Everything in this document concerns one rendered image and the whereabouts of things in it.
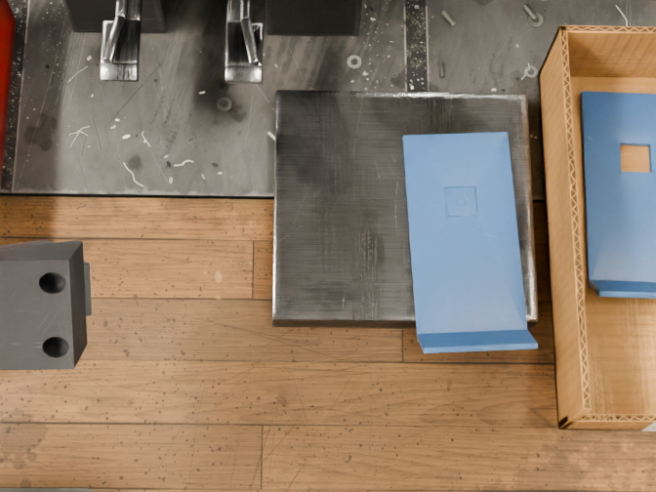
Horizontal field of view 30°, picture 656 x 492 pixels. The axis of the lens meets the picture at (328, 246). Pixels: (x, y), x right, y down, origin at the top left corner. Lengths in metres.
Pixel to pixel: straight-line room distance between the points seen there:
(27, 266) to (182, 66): 0.41
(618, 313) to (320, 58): 0.27
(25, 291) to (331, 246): 0.35
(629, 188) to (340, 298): 0.21
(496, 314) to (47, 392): 0.29
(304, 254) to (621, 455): 0.24
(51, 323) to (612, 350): 0.44
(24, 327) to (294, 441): 0.34
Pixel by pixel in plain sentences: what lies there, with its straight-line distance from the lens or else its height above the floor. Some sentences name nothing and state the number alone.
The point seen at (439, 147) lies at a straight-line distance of 0.82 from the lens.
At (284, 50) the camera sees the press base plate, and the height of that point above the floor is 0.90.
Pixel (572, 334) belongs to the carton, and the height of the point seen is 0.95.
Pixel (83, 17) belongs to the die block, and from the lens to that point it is 0.86.
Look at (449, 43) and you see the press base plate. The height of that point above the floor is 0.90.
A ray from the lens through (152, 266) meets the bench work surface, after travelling 0.81.
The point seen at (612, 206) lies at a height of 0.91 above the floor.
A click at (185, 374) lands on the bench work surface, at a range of 0.79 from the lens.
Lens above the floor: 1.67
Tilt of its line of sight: 72 degrees down
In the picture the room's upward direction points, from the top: 6 degrees clockwise
